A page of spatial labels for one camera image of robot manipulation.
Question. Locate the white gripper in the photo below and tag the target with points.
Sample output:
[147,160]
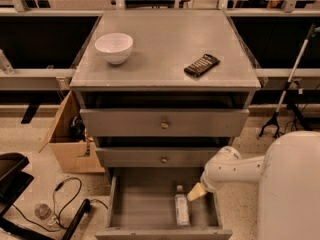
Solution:
[210,183]

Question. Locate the clear plastic water bottle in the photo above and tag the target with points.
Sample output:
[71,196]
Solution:
[181,207]

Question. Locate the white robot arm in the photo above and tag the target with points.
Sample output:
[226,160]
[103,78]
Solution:
[288,175]

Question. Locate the grey middle drawer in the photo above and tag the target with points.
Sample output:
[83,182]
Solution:
[155,157]

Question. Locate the grey drawer cabinet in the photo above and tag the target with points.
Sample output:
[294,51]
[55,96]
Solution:
[153,77]

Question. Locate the grey top drawer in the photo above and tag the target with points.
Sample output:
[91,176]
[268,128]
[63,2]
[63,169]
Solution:
[164,122]

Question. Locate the reacher grabber stick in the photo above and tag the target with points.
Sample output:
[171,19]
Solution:
[274,119]

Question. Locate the black snack bar packet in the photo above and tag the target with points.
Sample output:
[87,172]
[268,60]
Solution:
[202,65]

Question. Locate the open cardboard box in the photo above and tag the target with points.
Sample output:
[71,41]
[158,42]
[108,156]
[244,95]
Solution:
[72,154]

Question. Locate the clear plastic cup on floor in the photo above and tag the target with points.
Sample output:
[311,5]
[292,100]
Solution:
[42,211]

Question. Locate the white ceramic bowl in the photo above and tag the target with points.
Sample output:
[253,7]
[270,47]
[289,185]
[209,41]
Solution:
[115,47]

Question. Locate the black office chair base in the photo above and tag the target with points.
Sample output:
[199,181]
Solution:
[63,193]

